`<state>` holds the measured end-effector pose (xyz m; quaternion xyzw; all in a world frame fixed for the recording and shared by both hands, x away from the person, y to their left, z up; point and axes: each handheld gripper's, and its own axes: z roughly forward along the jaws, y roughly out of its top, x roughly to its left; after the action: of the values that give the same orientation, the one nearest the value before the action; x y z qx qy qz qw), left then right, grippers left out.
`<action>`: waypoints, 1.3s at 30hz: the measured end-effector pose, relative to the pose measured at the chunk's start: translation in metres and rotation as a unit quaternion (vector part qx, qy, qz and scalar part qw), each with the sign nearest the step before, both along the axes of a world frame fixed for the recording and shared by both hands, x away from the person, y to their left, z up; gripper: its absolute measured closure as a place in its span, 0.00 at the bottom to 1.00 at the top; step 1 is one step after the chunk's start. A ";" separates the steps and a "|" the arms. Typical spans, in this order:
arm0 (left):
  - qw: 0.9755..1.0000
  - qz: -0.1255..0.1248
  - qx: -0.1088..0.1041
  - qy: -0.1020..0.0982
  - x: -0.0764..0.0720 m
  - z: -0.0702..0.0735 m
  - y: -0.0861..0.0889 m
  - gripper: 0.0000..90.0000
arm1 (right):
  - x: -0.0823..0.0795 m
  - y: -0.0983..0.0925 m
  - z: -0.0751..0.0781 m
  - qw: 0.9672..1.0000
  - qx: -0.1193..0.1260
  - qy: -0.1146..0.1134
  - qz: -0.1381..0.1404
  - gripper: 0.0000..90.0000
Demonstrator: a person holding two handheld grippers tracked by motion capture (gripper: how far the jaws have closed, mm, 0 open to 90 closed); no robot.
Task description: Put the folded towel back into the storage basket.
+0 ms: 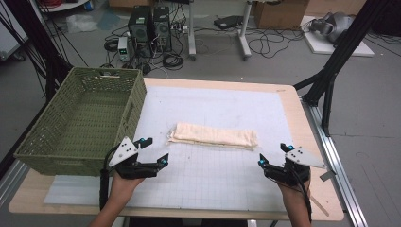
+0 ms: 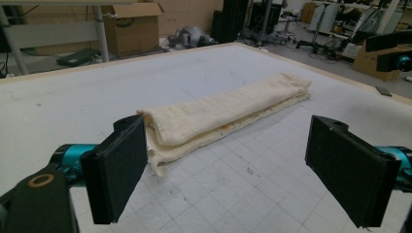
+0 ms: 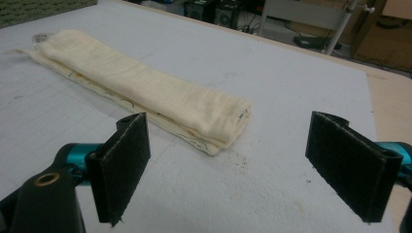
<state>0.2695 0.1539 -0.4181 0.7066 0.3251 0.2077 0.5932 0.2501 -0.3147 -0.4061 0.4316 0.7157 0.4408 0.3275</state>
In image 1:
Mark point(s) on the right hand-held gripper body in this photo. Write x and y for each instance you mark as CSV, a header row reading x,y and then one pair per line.
x,y
291,167

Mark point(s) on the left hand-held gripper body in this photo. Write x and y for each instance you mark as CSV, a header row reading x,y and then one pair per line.
x,y
127,160

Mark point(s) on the cream cloth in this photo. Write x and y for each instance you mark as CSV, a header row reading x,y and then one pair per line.
x,y
214,136

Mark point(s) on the green woven basket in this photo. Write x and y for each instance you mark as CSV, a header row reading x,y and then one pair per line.
x,y
85,119

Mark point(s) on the person's left hand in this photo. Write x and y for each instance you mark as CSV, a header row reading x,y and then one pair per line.
x,y
124,186

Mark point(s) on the person's right hand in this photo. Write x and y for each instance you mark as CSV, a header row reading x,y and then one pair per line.
x,y
294,194

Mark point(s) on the white grid cutting mat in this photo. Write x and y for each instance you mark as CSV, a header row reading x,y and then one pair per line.
x,y
201,148

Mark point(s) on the small power supply unit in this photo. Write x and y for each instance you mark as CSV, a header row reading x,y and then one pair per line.
x,y
123,48

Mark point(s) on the black metal stand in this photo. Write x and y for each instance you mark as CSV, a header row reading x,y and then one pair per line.
x,y
38,47
337,60

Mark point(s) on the black computer tower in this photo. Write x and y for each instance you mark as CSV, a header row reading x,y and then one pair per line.
x,y
162,28
141,31

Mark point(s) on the white floor board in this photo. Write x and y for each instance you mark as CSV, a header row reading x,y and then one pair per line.
x,y
337,41

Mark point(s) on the grey robot head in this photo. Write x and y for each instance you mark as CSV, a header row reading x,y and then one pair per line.
x,y
334,26

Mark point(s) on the cardboard box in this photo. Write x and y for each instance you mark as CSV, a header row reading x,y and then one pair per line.
x,y
280,12

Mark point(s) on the black flat device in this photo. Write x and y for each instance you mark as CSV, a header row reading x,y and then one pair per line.
x,y
228,22

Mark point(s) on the aluminium rail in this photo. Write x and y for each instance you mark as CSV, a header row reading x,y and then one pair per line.
x,y
337,164

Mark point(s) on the white table leg frame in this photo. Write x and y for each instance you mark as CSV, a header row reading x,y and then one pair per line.
x,y
217,31

